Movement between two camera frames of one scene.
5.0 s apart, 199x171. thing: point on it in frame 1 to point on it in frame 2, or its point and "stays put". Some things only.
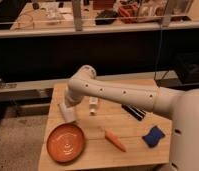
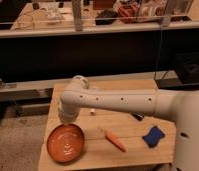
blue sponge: (152, 138) stays put
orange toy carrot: (113, 138) stays put
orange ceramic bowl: (66, 142) stays put
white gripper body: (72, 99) to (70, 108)
